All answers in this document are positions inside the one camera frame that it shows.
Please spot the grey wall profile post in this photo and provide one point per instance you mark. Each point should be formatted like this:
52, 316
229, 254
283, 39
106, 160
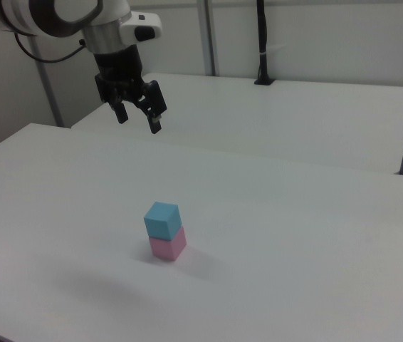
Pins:
46, 82
206, 35

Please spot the black camera stand pole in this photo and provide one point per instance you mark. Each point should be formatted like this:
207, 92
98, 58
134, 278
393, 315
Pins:
263, 42

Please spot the blue cube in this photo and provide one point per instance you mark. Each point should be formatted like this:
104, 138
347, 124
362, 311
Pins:
163, 220

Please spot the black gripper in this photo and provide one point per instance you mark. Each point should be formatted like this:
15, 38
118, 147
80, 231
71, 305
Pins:
119, 69

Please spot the pink cube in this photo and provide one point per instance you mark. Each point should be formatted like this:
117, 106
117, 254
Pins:
170, 246

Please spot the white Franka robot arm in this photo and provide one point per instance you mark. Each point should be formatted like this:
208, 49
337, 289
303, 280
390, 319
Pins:
80, 14

